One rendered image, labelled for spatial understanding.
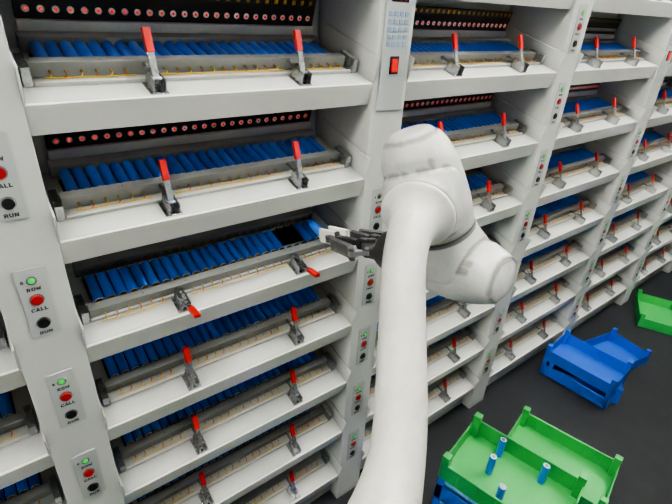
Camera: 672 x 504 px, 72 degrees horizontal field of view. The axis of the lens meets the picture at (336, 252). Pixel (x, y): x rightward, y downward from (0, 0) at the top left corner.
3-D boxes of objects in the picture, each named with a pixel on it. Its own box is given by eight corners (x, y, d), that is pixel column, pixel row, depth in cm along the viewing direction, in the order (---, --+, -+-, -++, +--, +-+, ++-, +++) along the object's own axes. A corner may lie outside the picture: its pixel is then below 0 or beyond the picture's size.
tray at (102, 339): (353, 271, 116) (363, 242, 110) (88, 363, 82) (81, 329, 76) (310, 222, 126) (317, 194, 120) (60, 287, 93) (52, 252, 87)
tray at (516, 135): (531, 155, 145) (555, 114, 136) (390, 188, 111) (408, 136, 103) (484, 123, 156) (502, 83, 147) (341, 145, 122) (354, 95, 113)
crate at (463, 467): (580, 495, 119) (589, 475, 115) (554, 557, 105) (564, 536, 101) (471, 430, 135) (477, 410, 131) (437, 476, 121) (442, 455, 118)
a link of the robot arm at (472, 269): (453, 263, 84) (432, 203, 78) (533, 283, 72) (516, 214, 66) (416, 301, 80) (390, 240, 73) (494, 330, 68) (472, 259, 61)
